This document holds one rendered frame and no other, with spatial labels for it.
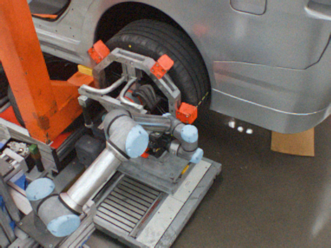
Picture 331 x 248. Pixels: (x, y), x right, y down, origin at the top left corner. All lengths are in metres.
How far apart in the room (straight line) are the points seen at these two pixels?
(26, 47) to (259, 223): 1.75
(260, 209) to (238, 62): 1.14
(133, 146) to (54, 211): 0.39
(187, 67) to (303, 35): 0.61
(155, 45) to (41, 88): 0.70
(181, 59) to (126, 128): 0.71
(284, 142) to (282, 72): 1.32
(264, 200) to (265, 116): 0.85
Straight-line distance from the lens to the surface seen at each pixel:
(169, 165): 2.90
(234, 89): 2.33
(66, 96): 2.77
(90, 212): 2.09
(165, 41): 2.32
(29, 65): 2.43
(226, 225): 2.89
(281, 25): 2.03
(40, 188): 1.83
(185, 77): 2.27
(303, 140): 3.45
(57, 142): 3.12
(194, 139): 2.01
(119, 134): 1.70
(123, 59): 2.29
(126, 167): 2.99
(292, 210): 3.02
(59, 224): 1.73
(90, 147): 2.83
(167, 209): 2.87
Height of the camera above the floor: 2.41
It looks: 44 degrees down
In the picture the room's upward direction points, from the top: 6 degrees counter-clockwise
